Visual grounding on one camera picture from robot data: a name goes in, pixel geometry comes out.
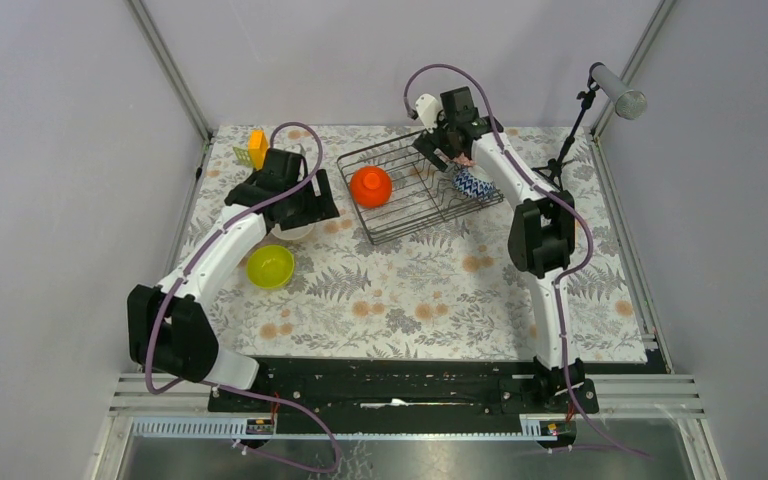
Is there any orange plastic bowl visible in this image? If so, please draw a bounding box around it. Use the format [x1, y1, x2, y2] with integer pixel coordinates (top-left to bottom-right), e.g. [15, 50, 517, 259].
[349, 166, 393, 208]

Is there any yellow plastic bowl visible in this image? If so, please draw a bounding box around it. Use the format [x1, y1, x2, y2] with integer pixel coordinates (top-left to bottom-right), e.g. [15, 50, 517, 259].
[246, 245, 295, 290]

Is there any wire dish rack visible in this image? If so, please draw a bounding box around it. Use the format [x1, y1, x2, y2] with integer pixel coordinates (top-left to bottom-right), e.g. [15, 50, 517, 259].
[337, 132, 503, 245]

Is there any beige ceramic bowl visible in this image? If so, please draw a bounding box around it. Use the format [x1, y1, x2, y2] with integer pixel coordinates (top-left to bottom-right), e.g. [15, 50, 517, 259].
[271, 225, 315, 242]

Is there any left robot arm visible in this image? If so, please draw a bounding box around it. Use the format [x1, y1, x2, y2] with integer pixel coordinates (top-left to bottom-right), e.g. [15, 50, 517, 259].
[126, 148, 339, 411]

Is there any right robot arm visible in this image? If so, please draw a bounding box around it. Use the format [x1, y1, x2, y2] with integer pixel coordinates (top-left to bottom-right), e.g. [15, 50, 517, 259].
[408, 87, 576, 372]

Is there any pink patterned bowl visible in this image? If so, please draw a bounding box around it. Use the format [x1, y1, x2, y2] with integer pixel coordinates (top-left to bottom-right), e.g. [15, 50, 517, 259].
[451, 154, 477, 169]

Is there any blue patterned bowl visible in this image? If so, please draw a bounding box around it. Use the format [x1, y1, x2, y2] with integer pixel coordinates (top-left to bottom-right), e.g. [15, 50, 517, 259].
[452, 165, 496, 199]

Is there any orange plastic block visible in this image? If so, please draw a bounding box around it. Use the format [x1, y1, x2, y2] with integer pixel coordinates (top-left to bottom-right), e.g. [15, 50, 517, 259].
[247, 130, 270, 170]

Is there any green mesh piece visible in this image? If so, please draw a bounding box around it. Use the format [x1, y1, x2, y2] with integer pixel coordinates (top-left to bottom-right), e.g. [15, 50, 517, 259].
[232, 146, 252, 168]

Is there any floral tablecloth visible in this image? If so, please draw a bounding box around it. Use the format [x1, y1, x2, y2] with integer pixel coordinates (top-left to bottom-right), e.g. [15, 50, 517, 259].
[207, 126, 646, 364]

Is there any microphone on black stand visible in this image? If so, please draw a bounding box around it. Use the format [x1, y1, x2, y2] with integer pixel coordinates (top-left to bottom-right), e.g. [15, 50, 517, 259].
[529, 62, 648, 193]

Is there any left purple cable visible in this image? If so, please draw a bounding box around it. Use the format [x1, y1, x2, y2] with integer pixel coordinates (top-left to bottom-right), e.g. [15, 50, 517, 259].
[143, 121, 346, 474]

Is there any purple cable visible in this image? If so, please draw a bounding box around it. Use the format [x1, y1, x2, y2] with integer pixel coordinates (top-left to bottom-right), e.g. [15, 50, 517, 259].
[143, 121, 346, 474]
[403, 63, 650, 458]

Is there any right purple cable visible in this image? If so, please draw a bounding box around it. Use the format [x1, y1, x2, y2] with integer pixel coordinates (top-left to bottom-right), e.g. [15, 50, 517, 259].
[403, 63, 650, 458]

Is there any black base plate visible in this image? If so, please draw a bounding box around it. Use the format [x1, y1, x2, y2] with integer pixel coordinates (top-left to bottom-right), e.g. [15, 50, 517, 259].
[206, 357, 574, 434]

